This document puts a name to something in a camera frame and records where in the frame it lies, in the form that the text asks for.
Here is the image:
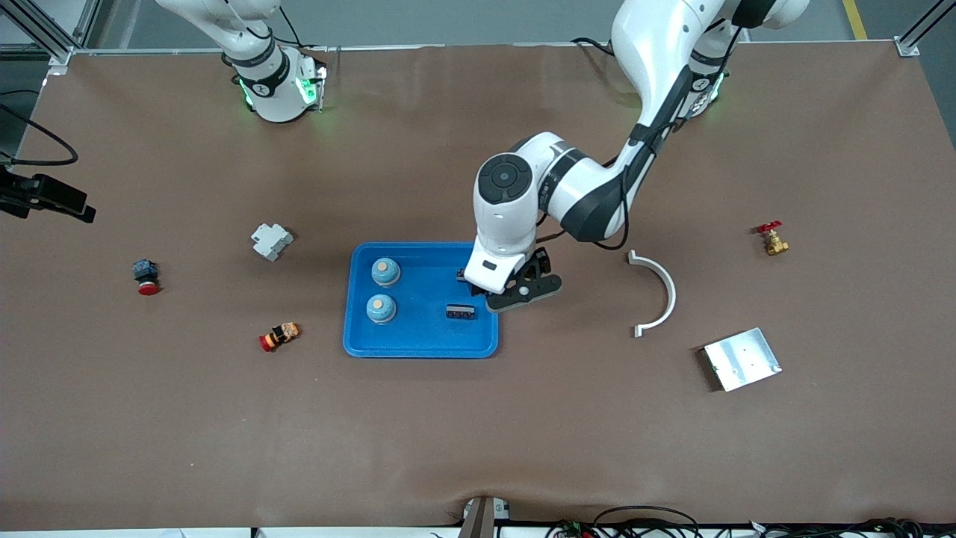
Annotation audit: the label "white circuit breaker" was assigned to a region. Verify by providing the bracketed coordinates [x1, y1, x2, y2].
[250, 223, 294, 262]

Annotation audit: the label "brass valve red handle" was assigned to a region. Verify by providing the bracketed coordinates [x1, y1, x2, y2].
[756, 221, 790, 256]

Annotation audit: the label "aluminium frame profile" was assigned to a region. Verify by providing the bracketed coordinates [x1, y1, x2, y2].
[15, 0, 102, 75]
[894, 0, 956, 58]

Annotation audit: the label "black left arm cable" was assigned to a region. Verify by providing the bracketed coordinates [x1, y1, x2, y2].
[541, 67, 692, 251]

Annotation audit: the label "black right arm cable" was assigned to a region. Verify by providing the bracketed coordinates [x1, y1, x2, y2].
[0, 101, 79, 167]

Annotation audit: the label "blue plastic tray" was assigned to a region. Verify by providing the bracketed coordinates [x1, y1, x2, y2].
[342, 241, 500, 359]

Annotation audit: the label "silver table edge rail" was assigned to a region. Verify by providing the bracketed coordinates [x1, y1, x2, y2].
[71, 39, 901, 55]

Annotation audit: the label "metal post bracket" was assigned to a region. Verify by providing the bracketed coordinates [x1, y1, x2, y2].
[457, 495, 512, 538]

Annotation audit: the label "black base cable bundle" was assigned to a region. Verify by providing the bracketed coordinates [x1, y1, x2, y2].
[571, 36, 619, 59]

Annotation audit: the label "black cable bundle coloured wires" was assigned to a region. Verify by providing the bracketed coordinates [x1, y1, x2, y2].
[545, 506, 703, 538]

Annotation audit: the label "silver metal plate box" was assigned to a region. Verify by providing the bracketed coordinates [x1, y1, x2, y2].
[701, 327, 783, 393]

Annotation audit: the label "white curved plastic bracket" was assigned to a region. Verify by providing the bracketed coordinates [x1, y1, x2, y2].
[627, 250, 677, 338]

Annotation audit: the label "red yellow emergency stop button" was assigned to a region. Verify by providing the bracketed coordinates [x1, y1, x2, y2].
[258, 321, 301, 353]

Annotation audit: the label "red mushroom button black base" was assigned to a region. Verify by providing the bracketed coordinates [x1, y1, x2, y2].
[132, 259, 161, 296]

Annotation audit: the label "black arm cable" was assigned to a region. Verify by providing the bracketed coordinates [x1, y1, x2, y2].
[541, 67, 692, 251]
[0, 101, 79, 167]

